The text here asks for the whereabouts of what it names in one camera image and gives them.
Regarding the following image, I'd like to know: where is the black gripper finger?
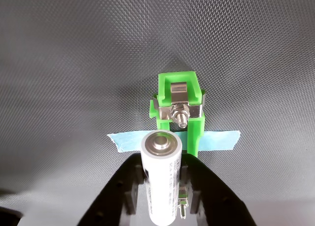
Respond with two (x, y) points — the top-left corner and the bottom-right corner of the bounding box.
(181, 153), (257, 226)
(78, 154), (146, 226)

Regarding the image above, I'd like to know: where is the white AA battery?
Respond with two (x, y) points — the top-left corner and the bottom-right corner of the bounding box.
(140, 129), (183, 226)

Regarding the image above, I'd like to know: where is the green plastic battery holder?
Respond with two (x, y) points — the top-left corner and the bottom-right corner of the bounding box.
(149, 70), (207, 220)

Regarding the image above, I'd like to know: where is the long blue masking tape strip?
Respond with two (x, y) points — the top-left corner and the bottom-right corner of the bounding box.
(106, 129), (241, 154)

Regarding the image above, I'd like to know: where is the dark grey textured mat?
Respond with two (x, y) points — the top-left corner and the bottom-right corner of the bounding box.
(0, 0), (315, 226)

